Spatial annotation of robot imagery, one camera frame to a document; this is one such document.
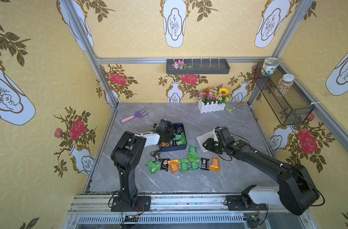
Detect small checkered black packet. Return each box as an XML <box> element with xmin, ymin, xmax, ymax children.
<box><xmin>150</xmin><ymin>150</ymin><xmax>161</xmax><ymax>162</ymax></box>

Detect orange cookie packet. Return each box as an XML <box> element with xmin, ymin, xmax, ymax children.
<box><xmin>209</xmin><ymin>157</ymin><xmax>221</xmax><ymax>172</ymax></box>
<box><xmin>168</xmin><ymin>159</ymin><xmax>181</xmax><ymax>174</ymax></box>

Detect black cookie packet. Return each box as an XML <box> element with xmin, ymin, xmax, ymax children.
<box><xmin>200</xmin><ymin>158</ymin><xmax>210</xmax><ymax>171</ymax></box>
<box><xmin>161</xmin><ymin>158</ymin><xmax>170</xmax><ymax>172</ymax></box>

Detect green cookie packet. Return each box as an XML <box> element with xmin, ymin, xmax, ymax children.
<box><xmin>145</xmin><ymin>159</ymin><xmax>161</xmax><ymax>174</ymax></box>
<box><xmin>189</xmin><ymin>157</ymin><xmax>200</xmax><ymax>170</ymax></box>
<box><xmin>188</xmin><ymin>146</ymin><xmax>199</xmax><ymax>161</ymax></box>
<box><xmin>178</xmin><ymin>158</ymin><xmax>189</xmax><ymax>172</ymax></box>

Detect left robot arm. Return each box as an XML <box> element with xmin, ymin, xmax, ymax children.
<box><xmin>109</xmin><ymin>119</ymin><xmax>179</xmax><ymax>213</ymax></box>

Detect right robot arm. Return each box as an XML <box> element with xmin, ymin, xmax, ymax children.
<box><xmin>202</xmin><ymin>127</ymin><xmax>324</xmax><ymax>216</ymax></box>

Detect dark blue storage box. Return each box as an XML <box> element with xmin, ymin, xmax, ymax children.
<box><xmin>159</xmin><ymin>123</ymin><xmax>187</xmax><ymax>152</ymax></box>

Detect green packet in box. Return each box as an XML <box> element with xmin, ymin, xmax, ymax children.
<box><xmin>173</xmin><ymin>132</ymin><xmax>187</xmax><ymax>146</ymax></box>

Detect white and green garden glove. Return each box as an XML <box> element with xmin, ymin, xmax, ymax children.
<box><xmin>196</xmin><ymin>129</ymin><xmax>218</xmax><ymax>152</ymax></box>

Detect pink and purple garden rake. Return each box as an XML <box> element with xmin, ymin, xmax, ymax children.
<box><xmin>121</xmin><ymin>107</ymin><xmax>149</xmax><ymax>123</ymax></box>

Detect white picket fence flower planter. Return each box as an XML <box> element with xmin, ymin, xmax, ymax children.
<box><xmin>197</xmin><ymin>86</ymin><xmax>231</xmax><ymax>114</ymax></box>

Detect pink flowers on shelf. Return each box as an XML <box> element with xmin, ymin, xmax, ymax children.
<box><xmin>172</xmin><ymin>60</ymin><xmax>194</xmax><ymax>69</ymax></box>

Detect clear jar with white lid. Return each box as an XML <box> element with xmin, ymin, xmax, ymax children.
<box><xmin>275</xmin><ymin>73</ymin><xmax>294</xmax><ymax>96</ymax></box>

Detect jar with printed label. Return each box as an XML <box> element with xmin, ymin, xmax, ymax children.
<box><xmin>261</xmin><ymin>57</ymin><xmax>280</xmax><ymax>77</ymax></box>

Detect small circuit board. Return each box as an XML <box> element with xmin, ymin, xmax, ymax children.
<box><xmin>124</xmin><ymin>215</ymin><xmax>139</xmax><ymax>223</ymax></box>

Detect green rake with wooden handle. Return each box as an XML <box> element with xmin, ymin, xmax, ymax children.
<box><xmin>225</xmin><ymin>102</ymin><xmax>244</xmax><ymax>115</ymax></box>

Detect black wire mesh basket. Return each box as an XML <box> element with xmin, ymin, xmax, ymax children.
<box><xmin>253</xmin><ymin>63</ymin><xmax>314</xmax><ymax>126</ymax></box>

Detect grey wall shelf tray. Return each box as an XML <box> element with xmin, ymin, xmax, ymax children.
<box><xmin>166</xmin><ymin>57</ymin><xmax>230</xmax><ymax>75</ymax></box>

